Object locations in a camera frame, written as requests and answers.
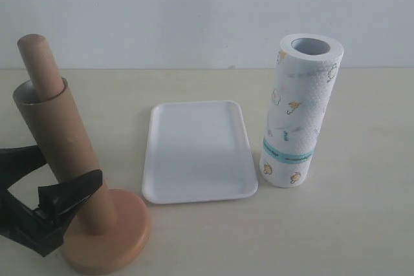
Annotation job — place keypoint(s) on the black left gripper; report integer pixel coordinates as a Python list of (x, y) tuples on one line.
[(40, 229)]

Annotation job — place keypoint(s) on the white rectangular plastic tray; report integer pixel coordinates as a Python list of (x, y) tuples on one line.
[(198, 152)]

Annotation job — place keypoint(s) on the printed paper towel roll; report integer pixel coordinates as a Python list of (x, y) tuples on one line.
[(306, 70)]

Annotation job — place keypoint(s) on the wooden paper towel holder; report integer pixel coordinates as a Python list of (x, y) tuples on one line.
[(88, 254)]

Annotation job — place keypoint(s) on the brown cardboard tube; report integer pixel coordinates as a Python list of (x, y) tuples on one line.
[(58, 130)]

